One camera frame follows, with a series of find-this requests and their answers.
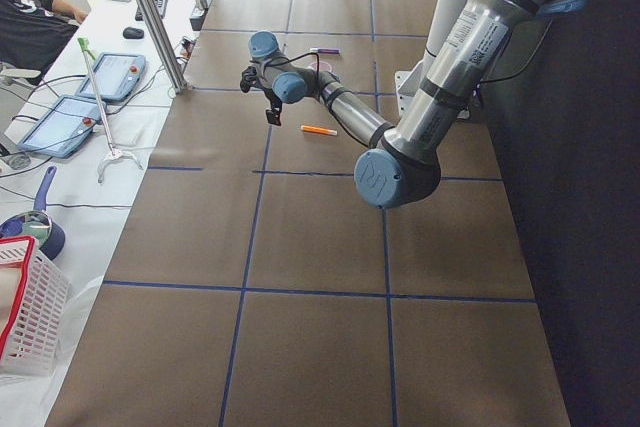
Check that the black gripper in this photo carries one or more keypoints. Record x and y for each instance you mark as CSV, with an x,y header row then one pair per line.
x,y
270,99

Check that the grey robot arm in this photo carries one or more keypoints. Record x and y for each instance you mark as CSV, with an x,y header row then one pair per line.
x,y
400,165

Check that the orange highlighter pen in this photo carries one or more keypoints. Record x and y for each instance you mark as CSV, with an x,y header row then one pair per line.
x,y
318,130

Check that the pink mesh pen holder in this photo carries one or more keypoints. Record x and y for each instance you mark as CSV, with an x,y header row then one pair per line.
x,y
320,66

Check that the purple highlighter pen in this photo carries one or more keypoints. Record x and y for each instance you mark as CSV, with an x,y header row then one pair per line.
x,y
325,51

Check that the small grey box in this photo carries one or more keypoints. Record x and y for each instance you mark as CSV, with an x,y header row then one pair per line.
x,y
197,18

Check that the small metal can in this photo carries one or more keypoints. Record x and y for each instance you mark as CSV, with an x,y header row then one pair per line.
x,y
201,4

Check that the blue teach pendant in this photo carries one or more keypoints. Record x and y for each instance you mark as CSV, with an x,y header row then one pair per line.
x,y
117,74
63,129

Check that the black computer mouse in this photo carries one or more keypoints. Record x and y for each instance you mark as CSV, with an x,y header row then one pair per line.
x,y
132,33

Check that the person in black shirt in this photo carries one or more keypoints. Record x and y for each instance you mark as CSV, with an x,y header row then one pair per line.
x,y
35,32

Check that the red white plastic basket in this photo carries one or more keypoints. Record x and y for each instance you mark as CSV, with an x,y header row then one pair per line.
x,y
34,293

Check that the green handled reacher grabber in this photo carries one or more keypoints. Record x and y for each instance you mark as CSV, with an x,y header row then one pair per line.
x,y
114,153

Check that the aluminium frame post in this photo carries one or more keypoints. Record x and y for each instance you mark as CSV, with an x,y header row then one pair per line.
x,y
162,44

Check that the purple handled saucepan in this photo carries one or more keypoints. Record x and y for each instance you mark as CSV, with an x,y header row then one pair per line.
x,y
37,223

